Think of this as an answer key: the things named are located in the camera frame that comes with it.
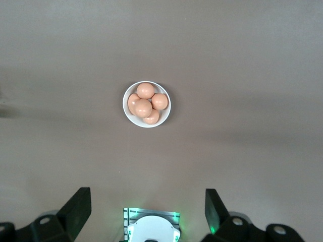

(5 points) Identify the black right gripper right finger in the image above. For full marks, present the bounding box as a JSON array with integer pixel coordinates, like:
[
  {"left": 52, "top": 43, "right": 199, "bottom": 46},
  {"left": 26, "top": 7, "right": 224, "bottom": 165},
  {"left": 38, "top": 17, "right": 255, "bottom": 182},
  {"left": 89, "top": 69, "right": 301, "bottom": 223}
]
[{"left": 200, "top": 188, "right": 307, "bottom": 242}]

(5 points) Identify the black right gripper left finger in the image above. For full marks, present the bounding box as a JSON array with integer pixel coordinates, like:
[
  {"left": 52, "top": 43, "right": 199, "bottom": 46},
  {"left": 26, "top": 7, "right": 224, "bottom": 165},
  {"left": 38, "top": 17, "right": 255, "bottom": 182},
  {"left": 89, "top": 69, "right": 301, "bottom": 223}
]
[{"left": 0, "top": 187, "right": 91, "bottom": 242}]

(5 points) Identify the brown egg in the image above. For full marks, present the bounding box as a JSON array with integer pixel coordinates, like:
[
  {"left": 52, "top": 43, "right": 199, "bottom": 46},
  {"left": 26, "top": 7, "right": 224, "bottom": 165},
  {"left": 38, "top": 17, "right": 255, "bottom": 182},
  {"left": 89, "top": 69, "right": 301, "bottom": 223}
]
[
  {"left": 151, "top": 93, "right": 169, "bottom": 110},
  {"left": 127, "top": 93, "right": 141, "bottom": 115},
  {"left": 142, "top": 108, "right": 160, "bottom": 125},
  {"left": 136, "top": 82, "right": 155, "bottom": 100},
  {"left": 133, "top": 98, "right": 153, "bottom": 118}
]

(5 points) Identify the white round bowl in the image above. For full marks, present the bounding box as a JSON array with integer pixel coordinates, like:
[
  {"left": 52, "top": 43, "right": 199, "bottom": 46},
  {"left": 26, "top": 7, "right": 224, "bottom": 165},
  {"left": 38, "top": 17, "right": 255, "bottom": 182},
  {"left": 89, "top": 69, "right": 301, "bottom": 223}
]
[{"left": 122, "top": 81, "right": 172, "bottom": 129}]

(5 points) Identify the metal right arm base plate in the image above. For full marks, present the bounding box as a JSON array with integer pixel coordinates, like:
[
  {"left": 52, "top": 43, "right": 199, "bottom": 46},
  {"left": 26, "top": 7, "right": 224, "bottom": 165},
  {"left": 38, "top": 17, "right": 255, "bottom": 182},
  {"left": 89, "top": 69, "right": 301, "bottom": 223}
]
[{"left": 123, "top": 207, "right": 181, "bottom": 242}]

